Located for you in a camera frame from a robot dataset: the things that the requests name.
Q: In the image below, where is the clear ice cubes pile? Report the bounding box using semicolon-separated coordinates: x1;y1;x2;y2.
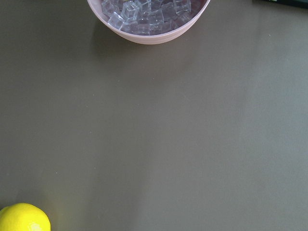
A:
101;0;202;36

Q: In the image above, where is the pink bowl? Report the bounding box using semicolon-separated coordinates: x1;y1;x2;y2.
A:
87;0;210;45

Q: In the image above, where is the yellow lemon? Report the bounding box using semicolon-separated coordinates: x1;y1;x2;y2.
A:
0;203;51;231

